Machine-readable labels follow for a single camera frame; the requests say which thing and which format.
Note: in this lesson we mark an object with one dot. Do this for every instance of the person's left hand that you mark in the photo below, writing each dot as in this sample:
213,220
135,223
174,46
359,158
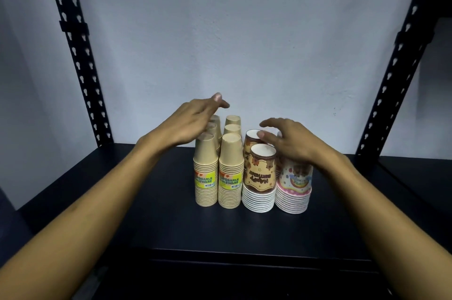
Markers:
187,121

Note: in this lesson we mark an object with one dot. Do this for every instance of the person's right hand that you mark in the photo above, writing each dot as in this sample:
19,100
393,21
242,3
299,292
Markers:
296,141

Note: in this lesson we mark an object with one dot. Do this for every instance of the person's right thumb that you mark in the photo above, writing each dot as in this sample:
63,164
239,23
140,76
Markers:
269,137

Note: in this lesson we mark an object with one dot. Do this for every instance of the person's left fingers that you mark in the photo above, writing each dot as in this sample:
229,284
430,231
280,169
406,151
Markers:
212,104

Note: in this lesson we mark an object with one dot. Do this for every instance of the person's right forearm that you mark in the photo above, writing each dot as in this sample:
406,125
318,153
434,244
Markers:
381,211

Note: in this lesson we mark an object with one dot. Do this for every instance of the person's left forearm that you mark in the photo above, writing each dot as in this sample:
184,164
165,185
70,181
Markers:
88,211

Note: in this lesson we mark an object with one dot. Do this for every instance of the brown printed paper cup stack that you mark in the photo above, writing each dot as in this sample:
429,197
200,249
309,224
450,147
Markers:
260,176
250,142

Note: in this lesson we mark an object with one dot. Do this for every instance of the tan paper cup stack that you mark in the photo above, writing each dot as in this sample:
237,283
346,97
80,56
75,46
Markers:
233,119
232,129
205,169
213,130
231,169

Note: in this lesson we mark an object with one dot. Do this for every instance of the pink rainbow paper cup stack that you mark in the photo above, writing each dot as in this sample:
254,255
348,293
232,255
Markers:
293,185

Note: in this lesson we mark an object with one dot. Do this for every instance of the black rack shelf board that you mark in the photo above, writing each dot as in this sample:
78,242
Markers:
169,225

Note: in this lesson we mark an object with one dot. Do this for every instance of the black perforated metal rack post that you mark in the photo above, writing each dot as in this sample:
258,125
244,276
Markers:
395,70
79,59

